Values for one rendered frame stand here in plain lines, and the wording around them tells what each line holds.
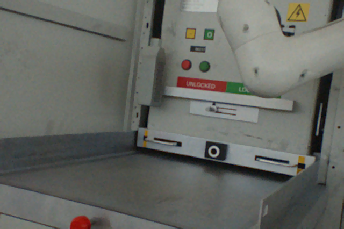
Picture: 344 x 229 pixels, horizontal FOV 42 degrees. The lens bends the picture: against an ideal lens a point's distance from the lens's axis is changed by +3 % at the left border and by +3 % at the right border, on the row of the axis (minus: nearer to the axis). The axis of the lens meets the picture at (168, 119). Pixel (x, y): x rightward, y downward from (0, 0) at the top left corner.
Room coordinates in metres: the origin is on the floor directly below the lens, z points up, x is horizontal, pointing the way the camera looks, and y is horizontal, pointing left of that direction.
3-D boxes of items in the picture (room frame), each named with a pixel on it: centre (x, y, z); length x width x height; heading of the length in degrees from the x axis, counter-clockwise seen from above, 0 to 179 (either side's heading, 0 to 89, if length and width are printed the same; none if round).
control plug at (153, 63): (1.34, 0.06, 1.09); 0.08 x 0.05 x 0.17; 156
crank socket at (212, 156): (1.29, -0.15, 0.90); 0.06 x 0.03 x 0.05; 66
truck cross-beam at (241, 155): (1.33, -0.16, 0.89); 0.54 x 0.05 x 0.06; 66
